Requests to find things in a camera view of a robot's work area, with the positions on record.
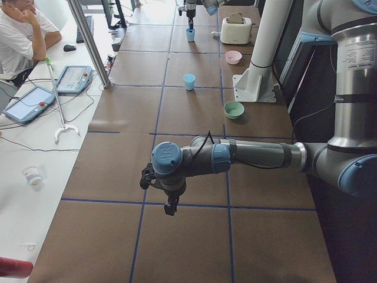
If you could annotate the aluminium frame post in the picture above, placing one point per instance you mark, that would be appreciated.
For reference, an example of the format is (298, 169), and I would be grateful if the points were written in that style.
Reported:
(79, 17)

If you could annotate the reacher grabber stick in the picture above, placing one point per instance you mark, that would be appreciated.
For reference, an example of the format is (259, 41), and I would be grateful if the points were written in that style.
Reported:
(64, 126)

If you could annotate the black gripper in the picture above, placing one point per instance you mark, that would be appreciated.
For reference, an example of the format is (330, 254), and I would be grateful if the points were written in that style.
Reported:
(173, 194)
(190, 13)

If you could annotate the paper cup on side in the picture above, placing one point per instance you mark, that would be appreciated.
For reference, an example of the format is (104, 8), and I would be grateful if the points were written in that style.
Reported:
(32, 175)

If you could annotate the teach pendant far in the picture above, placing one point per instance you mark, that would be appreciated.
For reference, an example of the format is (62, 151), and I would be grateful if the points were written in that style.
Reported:
(74, 79)

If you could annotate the seated person white shirt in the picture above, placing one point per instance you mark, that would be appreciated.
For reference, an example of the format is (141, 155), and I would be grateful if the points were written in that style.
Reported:
(26, 35)

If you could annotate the pink bowl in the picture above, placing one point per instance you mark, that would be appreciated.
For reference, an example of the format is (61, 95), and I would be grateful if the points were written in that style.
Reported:
(233, 57)

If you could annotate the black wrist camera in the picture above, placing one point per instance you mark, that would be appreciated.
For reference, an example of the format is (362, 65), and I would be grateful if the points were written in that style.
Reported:
(147, 177)
(182, 10)

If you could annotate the black computer mouse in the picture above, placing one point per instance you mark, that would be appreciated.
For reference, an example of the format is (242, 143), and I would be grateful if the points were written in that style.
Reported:
(69, 48)

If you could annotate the cream toaster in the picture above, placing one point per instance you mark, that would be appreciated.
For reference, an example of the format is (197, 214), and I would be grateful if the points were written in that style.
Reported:
(236, 33)

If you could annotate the light blue cup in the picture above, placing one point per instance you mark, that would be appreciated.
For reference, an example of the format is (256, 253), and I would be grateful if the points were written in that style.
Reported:
(190, 34)
(189, 81)

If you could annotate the teach pendant near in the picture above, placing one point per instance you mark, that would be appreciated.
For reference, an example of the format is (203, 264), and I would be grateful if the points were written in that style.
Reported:
(30, 105)

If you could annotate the black monitor stand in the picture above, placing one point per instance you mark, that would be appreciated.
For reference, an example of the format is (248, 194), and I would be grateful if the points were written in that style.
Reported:
(114, 14)

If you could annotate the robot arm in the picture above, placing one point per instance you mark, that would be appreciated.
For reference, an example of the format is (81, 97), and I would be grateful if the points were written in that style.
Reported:
(347, 161)
(211, 6)

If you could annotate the red cylinder object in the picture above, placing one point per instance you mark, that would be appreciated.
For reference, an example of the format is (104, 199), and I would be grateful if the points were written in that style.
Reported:
(13, 268)

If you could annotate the teach pendant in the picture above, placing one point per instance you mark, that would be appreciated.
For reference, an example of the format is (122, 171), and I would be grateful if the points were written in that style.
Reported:
(30, 105)
(74, 79)

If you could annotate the toast slice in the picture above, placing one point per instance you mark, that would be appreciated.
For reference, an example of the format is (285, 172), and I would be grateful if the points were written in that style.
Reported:
(235, 18)

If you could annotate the green bowl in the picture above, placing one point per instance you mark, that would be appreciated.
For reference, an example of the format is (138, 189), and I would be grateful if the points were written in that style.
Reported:
(233, 109)

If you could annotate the white column stand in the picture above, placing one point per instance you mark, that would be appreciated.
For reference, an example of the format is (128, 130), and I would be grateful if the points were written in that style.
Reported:
(256, 85)

